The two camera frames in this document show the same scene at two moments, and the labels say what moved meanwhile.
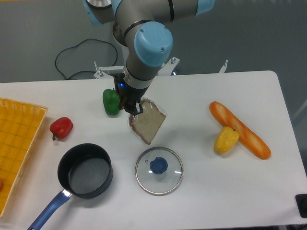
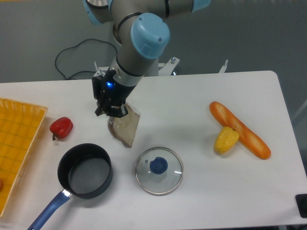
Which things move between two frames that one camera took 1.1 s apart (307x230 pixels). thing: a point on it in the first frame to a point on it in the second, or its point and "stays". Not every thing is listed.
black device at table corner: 301,201 stays
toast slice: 145,126 to 123,129
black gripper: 129,97 to 108,92
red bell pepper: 61,127 stays
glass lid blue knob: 159,171 stays
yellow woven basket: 20,123 stays
